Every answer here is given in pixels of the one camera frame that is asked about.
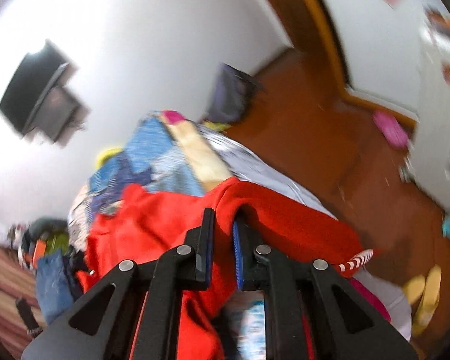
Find grey purple backpack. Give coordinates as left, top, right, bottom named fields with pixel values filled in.
left=205, top=63, right=264, bottom=124

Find black wall television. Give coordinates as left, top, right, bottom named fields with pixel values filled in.
left=0, top=41, right=69, bottom=136

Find red fleece pullover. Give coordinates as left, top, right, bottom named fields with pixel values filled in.
left=78, top=177, right=371, bottom=359

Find blue denim jeans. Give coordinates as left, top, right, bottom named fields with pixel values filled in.
left=35, top=251, right=75, bottom=325

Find yellow slippers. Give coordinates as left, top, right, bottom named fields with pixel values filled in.
left=402, top=265, right=441, bottom=337

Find yellow object behind bed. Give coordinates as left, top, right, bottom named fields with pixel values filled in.
left=94, top=147, right=122, bottom=170

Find cluttered pile beside bed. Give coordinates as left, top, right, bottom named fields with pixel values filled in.
left=5, top=217, right=70, bottom=271

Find blue patchwork bedspread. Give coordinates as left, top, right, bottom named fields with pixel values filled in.
left=67, top=109, right=414, bottom=360

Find white cabinet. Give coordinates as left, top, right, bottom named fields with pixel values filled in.
left=399, top=27, right=450, bottom=211

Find pink shoe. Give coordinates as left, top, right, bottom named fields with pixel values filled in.
left=372, top=111, right=409, bottom=150

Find brown wooden door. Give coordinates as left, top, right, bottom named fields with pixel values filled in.
left=268, top=0, right=349, bottom=95

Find striped curtain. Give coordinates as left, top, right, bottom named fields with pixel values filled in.
left=0, top=247, right=46, bottom=359

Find dark wall mounted panel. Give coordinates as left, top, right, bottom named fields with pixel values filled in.
left=32, top=85, right=90, bottom=147

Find black garment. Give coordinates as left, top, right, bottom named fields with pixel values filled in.
left=62, top=245, right=90, bottom=301

